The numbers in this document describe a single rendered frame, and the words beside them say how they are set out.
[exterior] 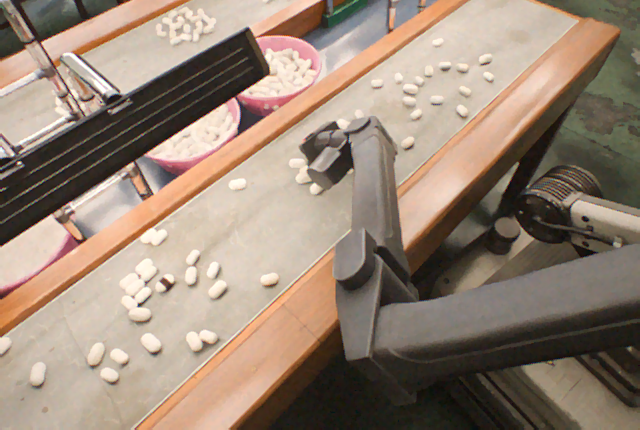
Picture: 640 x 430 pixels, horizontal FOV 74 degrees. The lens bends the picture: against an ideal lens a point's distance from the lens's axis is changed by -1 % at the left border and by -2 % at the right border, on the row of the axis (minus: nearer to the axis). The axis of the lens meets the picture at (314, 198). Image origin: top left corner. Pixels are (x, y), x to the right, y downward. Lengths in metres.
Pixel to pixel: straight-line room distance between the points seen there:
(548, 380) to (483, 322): 0.79
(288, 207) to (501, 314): 0.63
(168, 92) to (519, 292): 0.50
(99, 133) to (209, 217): 0.37
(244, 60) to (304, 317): 0.43
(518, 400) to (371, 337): 0.86
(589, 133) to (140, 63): 1.95
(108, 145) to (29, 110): 0.76
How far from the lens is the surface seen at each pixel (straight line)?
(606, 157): 2.32
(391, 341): 0.38
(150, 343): 0.81
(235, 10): 1.52
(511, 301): 0.35
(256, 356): 0.76
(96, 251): 0.94
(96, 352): 0.85
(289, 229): 0.88
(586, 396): 1.16
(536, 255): 1.26
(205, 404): 0.75
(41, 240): 1.06
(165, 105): 0.65
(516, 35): 1.45
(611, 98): 2.65
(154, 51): 1.41
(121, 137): 0.63
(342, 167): 0.78
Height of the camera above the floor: 1.48
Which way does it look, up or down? 54 degrees down
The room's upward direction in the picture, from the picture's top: 4 degrees counter-clockwise
